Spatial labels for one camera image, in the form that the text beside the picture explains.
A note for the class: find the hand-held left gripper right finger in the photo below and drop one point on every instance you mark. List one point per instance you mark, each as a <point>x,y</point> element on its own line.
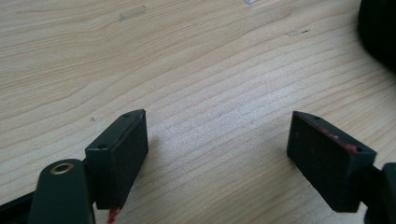
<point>327,161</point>

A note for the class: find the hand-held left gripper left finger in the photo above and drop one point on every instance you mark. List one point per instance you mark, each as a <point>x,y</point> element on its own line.
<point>116,155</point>

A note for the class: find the dark blurred object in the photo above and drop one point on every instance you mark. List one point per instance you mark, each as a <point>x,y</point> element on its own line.
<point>378,28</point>

